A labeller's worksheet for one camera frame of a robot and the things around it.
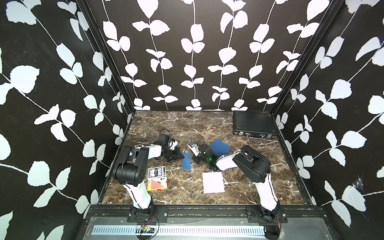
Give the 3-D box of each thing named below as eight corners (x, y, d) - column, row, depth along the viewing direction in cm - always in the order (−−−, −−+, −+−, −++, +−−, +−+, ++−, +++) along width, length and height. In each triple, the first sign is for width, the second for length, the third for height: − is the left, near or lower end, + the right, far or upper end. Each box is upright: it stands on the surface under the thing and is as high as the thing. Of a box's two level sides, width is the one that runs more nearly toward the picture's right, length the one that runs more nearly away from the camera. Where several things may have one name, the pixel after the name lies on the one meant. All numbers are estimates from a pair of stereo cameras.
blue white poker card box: (148, 178, 88) (147, 177, 86) (148, 169, 91) (147, 168, 90) (166, 176, 89) (165, 174, 87) (166, 167, 93) (165, 165, 91)
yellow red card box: (147, 191, 83) (146, 190, 81) (148, 179, 87) (147, 178, 85) (167, 188, 84) (166, 187, 82) (167, 177, 88) (166, 175, 86)
